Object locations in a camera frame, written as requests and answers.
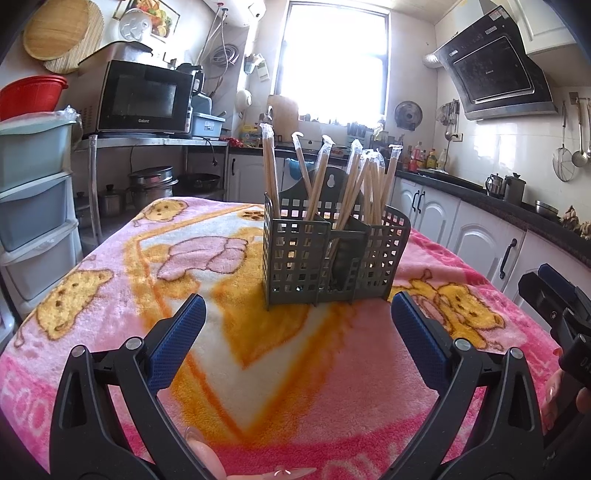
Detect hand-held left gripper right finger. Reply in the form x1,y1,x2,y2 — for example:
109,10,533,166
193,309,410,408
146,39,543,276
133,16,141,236
392,291,548,480

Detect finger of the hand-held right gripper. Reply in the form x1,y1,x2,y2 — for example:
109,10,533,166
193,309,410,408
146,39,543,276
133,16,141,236
538,263,591,330
518,271,577,346

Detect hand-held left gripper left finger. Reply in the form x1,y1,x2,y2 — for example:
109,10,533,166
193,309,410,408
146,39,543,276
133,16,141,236
48,293,207,480

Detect grey plastic utensil holder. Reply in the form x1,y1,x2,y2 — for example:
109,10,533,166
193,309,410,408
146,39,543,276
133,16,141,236
262,166,411,306

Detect bunch of bamboo chopsticks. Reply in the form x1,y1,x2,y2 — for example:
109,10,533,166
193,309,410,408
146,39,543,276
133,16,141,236
259,121,402,287

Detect person's right hand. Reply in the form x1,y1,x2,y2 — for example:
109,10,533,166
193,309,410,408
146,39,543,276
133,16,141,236
540,371,591,430

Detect person's left hand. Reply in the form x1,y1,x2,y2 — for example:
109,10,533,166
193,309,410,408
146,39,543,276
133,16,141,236
185,427,319,480

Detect ginger roots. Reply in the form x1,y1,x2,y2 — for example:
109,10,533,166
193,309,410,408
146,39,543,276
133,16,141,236
560,207,591,240

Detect pink printed bear blanket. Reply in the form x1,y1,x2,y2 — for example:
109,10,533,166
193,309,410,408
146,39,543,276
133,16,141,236
0,196,566,480

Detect white kitchen base cabinets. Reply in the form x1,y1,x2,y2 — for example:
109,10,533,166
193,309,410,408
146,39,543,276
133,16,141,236
226,150,591,319

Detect steel lidded jug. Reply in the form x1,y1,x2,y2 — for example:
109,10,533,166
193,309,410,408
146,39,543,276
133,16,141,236
502,172,527,206

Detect black kitchen countertop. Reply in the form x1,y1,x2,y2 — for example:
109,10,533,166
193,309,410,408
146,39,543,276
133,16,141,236
228,143,591,268

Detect hanging steel ladle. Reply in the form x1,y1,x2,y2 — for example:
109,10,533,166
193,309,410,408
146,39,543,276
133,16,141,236
571,99,589,168

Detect small lidded steel pot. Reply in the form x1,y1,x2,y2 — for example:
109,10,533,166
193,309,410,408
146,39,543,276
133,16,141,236
99,185,122,217

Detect stacked steel pots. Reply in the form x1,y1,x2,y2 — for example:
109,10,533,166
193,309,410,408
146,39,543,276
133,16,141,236
127,166,180,209

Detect black wok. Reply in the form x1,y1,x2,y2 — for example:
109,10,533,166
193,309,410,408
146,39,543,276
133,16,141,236
178,173,221,193

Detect row of condiment bottles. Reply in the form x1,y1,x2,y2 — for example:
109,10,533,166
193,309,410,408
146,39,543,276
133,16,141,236
402,141,451,172

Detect blue plastic drawer tower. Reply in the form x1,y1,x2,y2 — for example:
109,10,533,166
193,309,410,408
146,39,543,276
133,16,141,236
0,110,85,315

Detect hanging kitchen tools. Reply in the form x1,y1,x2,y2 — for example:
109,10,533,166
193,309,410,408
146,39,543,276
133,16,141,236
436,99,460,141

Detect metal shelf table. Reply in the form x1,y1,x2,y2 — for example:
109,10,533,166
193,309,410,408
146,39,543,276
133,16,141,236
76,134,230,245

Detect blue hanging plastic basket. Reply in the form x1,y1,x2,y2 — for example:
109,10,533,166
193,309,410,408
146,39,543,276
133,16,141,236
284,158,308,182

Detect knife block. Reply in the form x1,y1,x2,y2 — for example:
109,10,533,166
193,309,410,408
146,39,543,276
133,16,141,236
346,122,374,151

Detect light blue plastic crate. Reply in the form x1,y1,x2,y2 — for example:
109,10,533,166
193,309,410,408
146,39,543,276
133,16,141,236
191,112,227,138

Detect black range hood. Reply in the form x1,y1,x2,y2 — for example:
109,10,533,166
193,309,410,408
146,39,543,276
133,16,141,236
436,4,559,121

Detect black microwave oven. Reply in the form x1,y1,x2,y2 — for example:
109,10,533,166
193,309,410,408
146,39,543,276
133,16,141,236
96,59,195,138

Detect beige cutting board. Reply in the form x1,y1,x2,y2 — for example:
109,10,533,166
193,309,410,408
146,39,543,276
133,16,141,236
267,95,301,136

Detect white upper cabinet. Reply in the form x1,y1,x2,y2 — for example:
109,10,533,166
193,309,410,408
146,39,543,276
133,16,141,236
434,0,578,58

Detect black electric kettle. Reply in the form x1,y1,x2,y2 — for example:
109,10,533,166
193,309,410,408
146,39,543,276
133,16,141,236
178,64,205,95

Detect red plastic basin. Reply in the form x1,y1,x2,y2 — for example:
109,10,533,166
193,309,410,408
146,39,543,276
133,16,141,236
0,75,69,121

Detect kitchen window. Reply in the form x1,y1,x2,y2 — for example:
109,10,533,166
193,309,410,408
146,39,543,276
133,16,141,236
272,0,391,126

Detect round woven straw mat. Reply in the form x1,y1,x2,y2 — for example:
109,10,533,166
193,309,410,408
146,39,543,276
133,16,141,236
44,0,106,75

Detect white perforated plate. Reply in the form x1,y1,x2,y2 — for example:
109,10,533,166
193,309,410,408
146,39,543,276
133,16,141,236
119,7,153,43

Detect white water heater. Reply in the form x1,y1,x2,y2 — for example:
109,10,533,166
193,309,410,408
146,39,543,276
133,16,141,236
203,0,267,27

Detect round bamboo tray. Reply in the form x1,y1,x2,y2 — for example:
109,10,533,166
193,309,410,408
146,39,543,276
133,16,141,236
23,0,90,60

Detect hanging wire strainer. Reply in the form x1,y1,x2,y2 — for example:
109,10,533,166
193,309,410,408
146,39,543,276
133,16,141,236
553,102,577,182

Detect black power cord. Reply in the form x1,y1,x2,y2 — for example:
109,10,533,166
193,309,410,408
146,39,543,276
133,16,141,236
201,136,220,168

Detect black wire rack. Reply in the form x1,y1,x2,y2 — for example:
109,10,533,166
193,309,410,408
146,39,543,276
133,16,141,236
373,129,402,153

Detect small wall fan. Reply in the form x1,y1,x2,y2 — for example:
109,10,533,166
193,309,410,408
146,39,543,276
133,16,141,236
394,100,423,131

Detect coiled grey hose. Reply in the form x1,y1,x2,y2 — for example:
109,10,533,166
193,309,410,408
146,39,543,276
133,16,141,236
210,44,241,68

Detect fruit wall picture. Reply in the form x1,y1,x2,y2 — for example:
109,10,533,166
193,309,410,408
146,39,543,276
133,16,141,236
124,0,180,43

